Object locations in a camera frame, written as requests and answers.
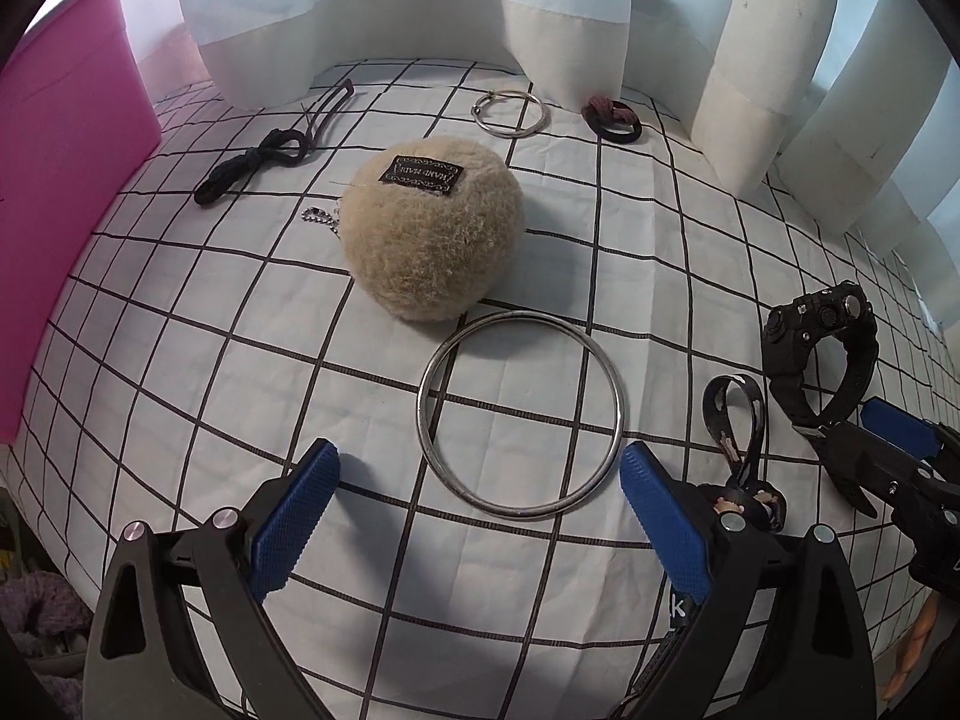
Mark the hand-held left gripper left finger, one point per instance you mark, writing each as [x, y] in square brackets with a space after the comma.
[296, 517]

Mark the person's right hand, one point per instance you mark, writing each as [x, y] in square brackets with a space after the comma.
[915, 649]

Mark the white curtain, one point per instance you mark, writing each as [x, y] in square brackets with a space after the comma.
[412, 0]

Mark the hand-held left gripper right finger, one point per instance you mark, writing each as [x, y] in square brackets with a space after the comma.
[664, 525]

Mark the purple fuzzy fabric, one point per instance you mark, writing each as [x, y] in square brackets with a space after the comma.
[37, 607]

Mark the black wrist watch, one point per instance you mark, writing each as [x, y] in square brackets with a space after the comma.
[825, 311]

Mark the white black checked cloth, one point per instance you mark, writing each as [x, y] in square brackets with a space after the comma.
[225, 352]

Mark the thin dark hair band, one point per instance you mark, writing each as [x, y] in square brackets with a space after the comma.
[330, 101]

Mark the pink plastic basin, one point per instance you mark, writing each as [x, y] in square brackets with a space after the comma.
[67, 202]

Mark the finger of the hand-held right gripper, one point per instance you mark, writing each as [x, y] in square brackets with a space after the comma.
[900, 424]
[862, 465]

